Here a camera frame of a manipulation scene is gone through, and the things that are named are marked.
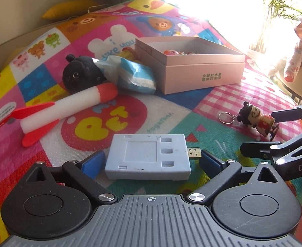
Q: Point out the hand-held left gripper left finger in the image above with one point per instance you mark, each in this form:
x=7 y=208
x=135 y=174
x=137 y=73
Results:
x=93 y=162

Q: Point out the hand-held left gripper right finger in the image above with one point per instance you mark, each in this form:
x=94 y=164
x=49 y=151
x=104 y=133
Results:
x=210 y=160

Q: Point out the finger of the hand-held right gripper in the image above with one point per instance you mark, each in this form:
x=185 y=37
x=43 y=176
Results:
x=258 y=148
x=289 y=114

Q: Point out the grey-blue plastic case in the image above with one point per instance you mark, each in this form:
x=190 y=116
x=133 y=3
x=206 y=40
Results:
x=145 y=159

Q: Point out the white red foam rocket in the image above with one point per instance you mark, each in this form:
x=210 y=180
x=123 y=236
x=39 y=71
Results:
x=71 y=105

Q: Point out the pink cardboard box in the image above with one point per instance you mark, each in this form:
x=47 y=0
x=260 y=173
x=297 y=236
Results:
x=192 y=74

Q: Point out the black plush toy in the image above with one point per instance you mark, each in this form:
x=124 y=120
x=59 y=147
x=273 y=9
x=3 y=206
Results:
x=80 y=73

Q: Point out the blue white tissue pack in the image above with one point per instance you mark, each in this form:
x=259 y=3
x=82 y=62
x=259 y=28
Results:
x=133 y=73

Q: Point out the colourful printed play mat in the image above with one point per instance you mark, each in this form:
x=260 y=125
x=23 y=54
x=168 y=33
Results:
x=186 y=118

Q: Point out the green potted plant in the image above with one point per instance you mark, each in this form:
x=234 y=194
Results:
x=276 y=7

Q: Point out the yellow pillow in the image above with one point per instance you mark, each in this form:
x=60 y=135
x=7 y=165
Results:
x=63 y=9

